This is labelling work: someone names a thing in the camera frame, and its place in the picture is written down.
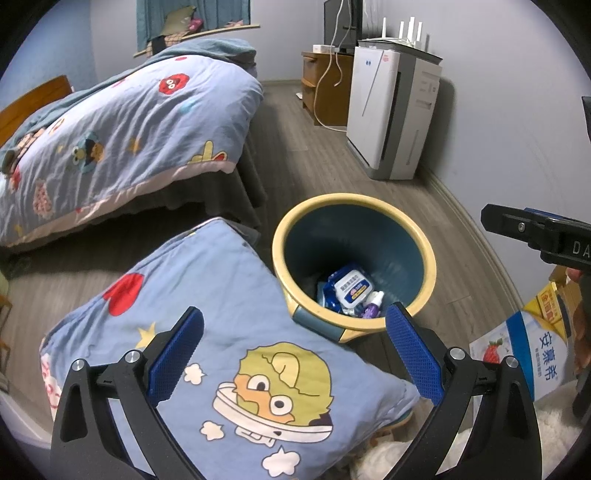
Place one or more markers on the dark bed base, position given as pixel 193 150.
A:
pixel 231 194

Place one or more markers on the plaid cloth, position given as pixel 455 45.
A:
pixel 171 40

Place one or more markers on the yellow rimmed blue bin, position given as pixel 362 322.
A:
pixel 369 240

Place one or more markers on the white power strip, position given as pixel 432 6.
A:
pixel 325 48

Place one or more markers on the olive cushion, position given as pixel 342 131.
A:
pixel 178 18

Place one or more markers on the blue wet wipes packet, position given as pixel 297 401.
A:
pixel 351 286

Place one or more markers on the white router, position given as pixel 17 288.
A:
pixel 397 44

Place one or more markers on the purple bottle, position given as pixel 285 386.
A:
pixel 371 307

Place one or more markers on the brown cloth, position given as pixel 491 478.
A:
pixel 8 160

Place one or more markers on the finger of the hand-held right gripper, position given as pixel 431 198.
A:
pixel 512 221
pixel 570 222

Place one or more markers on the blue curtain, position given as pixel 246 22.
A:
pixel 217 14

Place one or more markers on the black monitor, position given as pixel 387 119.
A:
pixel 334 23

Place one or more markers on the strawberry print carton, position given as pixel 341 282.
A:
pixel 521 355

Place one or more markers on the pink plush toy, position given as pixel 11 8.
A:
pixel 195 24

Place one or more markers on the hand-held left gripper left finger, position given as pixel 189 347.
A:
pixel 178 355

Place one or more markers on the white furniture panel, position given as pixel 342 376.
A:
pixel 21 420

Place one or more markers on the person's right hand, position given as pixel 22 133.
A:
pixel 581 309

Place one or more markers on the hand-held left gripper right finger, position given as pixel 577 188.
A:
pixel 413 355

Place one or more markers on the white air purifier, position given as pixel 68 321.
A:
pixel 374 106

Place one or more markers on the wooden headboard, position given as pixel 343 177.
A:
pixel 32 106

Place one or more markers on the window sill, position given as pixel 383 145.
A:
pixel 207 34

